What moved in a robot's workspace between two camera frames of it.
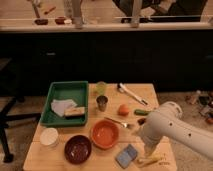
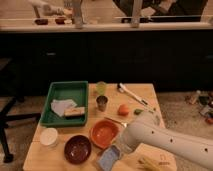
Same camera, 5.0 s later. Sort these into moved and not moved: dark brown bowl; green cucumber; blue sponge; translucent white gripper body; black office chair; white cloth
Moved: translucent white gripper body; blue sponge
Not moved: white cloth; black office chair; dark brown bowl; green cucumber
